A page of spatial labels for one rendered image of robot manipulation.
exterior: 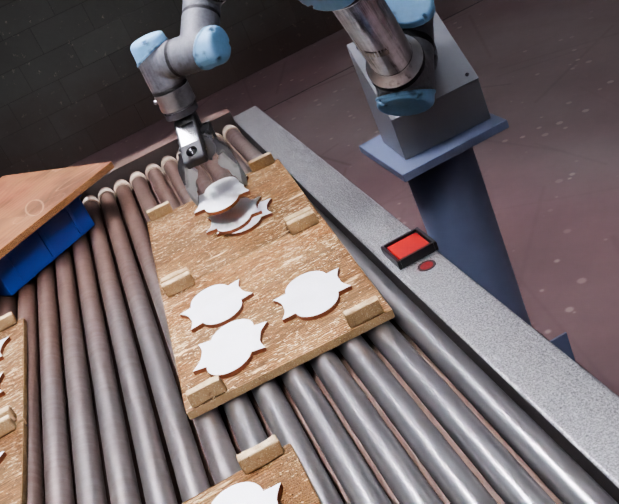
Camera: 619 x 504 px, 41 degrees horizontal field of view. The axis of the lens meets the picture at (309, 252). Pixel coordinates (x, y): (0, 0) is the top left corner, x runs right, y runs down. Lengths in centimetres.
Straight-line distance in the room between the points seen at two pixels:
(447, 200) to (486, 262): 20
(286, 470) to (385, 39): 79
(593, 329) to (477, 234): 73
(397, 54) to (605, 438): 84
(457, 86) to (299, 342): 82
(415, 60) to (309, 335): 60
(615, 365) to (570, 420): 147
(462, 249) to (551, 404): 102
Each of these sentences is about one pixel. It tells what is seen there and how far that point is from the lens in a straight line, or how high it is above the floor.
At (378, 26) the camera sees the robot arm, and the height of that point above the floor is 125.
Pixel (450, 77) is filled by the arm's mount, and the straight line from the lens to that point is 192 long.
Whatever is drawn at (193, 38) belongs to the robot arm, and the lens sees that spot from 164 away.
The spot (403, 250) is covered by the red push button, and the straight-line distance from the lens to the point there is 144.
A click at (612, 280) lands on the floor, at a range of 284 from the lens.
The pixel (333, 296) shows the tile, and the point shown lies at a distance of 137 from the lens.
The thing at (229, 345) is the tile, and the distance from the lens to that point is 138.
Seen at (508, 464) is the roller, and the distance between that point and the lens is 101.
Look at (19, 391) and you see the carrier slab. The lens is 163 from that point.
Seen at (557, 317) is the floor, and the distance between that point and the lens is 274.
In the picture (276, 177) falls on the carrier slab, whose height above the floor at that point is 94.
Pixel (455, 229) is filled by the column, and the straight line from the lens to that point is 202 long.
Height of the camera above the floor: 163
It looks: 27 degrees down
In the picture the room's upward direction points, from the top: 25 degrees counter-clockwise
